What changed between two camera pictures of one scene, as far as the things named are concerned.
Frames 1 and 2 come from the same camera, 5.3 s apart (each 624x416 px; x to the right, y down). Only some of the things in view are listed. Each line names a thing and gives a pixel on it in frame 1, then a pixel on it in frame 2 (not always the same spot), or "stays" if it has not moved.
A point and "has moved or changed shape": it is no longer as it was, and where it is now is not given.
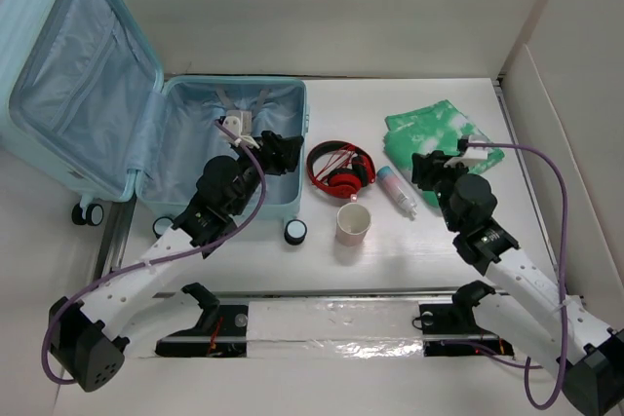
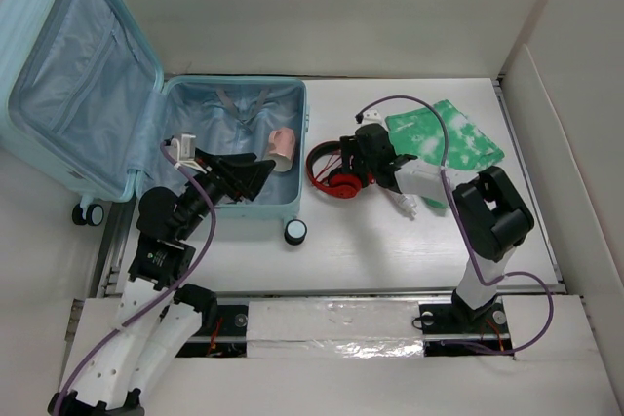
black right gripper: [429, 167] -> [350, 147]
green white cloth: [433, 128] stays
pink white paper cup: [353, 222] has moved or changed shape
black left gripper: [277, 152] -> [238, 174]
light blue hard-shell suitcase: [86, 112] stays
